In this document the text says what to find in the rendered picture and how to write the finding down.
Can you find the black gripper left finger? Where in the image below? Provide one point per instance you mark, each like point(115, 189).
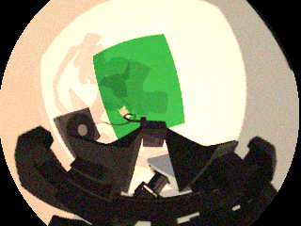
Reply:
point(119, 156)

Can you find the dark brown cooling fan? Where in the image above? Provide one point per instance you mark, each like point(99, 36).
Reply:
point(79, 123)

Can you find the green flat board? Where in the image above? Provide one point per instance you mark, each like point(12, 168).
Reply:
point(139, 76)

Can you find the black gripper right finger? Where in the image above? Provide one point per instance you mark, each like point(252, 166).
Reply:
point(190, 159)

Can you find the black cable with plug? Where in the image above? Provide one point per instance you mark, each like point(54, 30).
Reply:
point(153, 132)

